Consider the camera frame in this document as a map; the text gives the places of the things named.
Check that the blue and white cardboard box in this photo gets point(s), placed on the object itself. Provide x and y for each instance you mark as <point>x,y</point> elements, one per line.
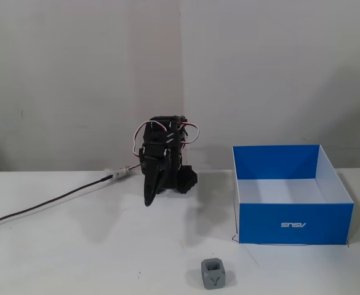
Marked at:
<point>290,224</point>

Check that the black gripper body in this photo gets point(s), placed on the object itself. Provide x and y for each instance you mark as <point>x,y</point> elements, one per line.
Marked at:
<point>154,152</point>

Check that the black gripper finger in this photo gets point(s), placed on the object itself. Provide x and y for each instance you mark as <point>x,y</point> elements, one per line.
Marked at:
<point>147,178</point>
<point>160,179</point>

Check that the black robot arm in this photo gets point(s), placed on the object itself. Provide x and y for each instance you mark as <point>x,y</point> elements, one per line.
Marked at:
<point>171,138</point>

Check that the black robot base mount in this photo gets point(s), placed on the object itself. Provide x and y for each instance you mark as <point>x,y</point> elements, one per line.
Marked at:
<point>188,181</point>

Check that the gray cube block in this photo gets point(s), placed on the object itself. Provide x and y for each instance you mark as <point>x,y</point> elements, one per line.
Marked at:
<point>213,278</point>

